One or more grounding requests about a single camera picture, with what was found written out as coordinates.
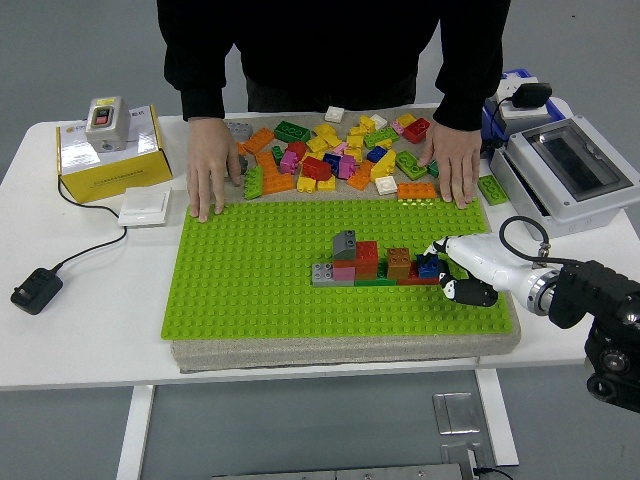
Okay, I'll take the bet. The lime green studded baseplate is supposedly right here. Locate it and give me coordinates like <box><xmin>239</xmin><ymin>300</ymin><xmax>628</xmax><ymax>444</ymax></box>
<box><xmin>159</xmin><ymin>198</ymin><xmax>515</xmax><ymax>342</ymax></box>

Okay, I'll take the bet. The white power socket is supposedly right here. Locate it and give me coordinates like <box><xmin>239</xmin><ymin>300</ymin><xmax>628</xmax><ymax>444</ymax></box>
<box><xmin>494</xmin><ymin>74</ymin><xmax>540</xmax><ymax>99</ymax></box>

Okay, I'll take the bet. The black charger cable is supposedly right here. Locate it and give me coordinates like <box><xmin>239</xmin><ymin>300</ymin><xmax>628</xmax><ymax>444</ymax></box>
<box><xmin>481</xmin><ymin>97</ymin><xmax>514</xmax><ymax>154</ymax></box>

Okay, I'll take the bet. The lime green long brick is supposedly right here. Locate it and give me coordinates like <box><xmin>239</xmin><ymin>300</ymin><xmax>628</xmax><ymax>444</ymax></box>
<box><xmin>363</xmin><ymin>126</ymin><xmax>400</xmax><ymax>150</ymax></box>
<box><xmin>243</xmin><ymin>165</ymin><xmax>265</xmax><ymax>201</ymax></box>
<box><xmin>394</xmin><ymin>149</ymin><xmax>428</xmax><ymax>181</ymax></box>

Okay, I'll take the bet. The orange long brick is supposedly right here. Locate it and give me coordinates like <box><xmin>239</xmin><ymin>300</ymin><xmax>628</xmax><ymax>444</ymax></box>
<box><xmin>397</xmin><ymin>182</ymin><xmax>438</xmax><ymax>202</ymax></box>
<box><xmin>260</xmin><ymin>172</ymin><xmax>296</xmax><ymax>196</ymax></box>
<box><xmin>255</xmin><ymin>150</ymin><xmax>279</xmax><ymax>176</ymax></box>
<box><xmin>243</xmin><ymin>127</ymin><xmax>277</xmax><ymax>156</ymax></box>

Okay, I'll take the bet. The grey push-button switch box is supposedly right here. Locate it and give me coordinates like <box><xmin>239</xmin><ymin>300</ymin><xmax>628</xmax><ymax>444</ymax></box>
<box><xmin>83</xmin><ymin>96</ymin><xmax>131</xmax><ymax>154</ymax></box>

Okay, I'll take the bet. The person's right hand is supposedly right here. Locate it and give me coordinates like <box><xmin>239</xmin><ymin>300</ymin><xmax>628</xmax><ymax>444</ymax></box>
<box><xmin>186</xmin><ymin>117</ymin><xmax>242</xmax><ymax>224</ymax></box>

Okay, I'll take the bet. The metal floor plate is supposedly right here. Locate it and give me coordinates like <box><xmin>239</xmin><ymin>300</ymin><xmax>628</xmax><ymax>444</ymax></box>
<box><xmin>439</xmin><ymin>441</ymin><xmax>497</xmax><ymax>480</ymax></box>
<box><xmin>432</xmin><ymin>392</ymin><xmax>482</xmax><ymax>435</ymax></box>

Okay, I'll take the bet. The white table leg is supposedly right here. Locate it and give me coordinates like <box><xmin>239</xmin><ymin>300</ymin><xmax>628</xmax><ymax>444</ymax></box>
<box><xmin>115</xmin><ymin>383</ymin><xmax>157</xmax><ymax>480</ymax></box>
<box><xmin>473</xmin><ymin>355</ymin><xmax>521</xmax><ymax>467</ymax></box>

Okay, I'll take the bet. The thin black floor cable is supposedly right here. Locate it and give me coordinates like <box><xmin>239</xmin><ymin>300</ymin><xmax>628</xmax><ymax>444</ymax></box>
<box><xmin>472</xmin><ymin>465</ymin><xmax>516</xmax><ymax>479</ymax></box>

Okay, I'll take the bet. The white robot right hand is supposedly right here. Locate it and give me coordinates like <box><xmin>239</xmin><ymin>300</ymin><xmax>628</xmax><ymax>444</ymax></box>
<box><xmin>422</xmin><ymin>233</ymin><xmax>559</xmax><ymax>308</ymax></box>

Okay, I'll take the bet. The grey long brick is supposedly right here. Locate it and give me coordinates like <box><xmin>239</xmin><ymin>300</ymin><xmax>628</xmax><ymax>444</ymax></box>
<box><xmin>224</xmin><ymin>121</ymin><xmax>254</xmax><ymax>143</ymax></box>

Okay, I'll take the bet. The dark green long brick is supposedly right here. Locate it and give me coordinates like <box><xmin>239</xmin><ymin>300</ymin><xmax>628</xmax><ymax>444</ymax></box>
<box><xmin>273</xmin><ymin>120</ymin><xmax>311</xmax><ymax>144</ymax></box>

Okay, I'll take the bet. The brown square brick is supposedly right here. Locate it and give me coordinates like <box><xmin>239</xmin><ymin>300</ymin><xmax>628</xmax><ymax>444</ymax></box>
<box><xmin>386</xmin><ymin>248</ymin><xmax>413</xmax><ymax>281</ymax></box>

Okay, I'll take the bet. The black power cord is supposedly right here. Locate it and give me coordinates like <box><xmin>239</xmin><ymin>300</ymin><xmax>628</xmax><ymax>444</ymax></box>
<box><xmin>52</xmin><ymin>174</ymin><xmax>130</xmax><ymax>274</ymax></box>

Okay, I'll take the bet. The yellow curved brick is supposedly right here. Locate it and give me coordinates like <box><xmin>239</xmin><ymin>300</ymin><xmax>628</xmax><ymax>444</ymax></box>
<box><xmin>369</xmin><ymin>148</ymin><xmax>396</xmax><ymax>183</ymax></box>

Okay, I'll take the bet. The black power adapter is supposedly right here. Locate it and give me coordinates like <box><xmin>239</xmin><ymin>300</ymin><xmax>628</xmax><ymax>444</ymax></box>
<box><xmin>9</xmin><ymin>267</ymin><xmax>65</xmax><ymax>316</ymax></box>

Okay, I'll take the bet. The white wall switch panel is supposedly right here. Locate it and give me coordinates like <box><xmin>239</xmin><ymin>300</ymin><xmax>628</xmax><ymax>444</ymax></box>
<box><xmin>117</xmin><ymin>187</ymin><xmax>172</xmax><ymax>229</ymax></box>

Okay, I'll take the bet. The blue plastic bin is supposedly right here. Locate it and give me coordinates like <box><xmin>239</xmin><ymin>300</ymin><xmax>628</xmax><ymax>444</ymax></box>
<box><xmin>482</xmin><ymin>68</ymin><xmax>567</xmax><ymax>146</ymax></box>

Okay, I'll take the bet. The grey low brick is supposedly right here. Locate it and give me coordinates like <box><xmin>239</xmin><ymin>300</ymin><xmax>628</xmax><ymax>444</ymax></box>
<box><xmin>311</xmin><ymin>263</ymin><xmax>356</xmax><ymax>289</ymax></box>

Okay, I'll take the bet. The white switch plate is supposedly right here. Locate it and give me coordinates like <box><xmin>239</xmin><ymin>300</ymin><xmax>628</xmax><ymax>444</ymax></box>
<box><xmin>499</xmin><ymin>102</ymin><xmax>551</xmax><ymax>121</ymax></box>

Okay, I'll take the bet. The grey distribution box clear lid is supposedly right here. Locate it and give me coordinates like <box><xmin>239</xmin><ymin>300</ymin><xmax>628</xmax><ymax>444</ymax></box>
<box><xmin>488</xmin><ymin>117</ymin><xmax>640</xmax><ymax>240</ymax></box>

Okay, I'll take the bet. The grey metal base panel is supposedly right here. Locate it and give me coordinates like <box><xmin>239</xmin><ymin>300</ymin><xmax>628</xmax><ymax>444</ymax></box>
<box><xmin>212</xmin><ymin>462</ymin><xmax>464</xmax><ymax>480</ymax></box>

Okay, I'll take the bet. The yellow cardboard box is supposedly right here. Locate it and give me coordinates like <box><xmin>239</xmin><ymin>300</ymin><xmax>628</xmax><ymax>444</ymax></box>
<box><xmin>55</xmin><ymin>103</ymin><xmax>175</xmax><ymax>205</ymax></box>

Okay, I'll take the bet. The black charger plug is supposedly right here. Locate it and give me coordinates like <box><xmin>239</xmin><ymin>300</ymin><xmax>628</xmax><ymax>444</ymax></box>
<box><xmin>510</xmin><ymin>83</ymin><xmax>554</xmax><ymax>109</ymax></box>

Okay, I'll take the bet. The person's left hand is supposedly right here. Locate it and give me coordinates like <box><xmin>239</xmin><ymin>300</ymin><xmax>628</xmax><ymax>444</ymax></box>
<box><xmin>417</xmin><ymin>121</ymin><xmax>484</xmax><ymax>210</ymax></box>

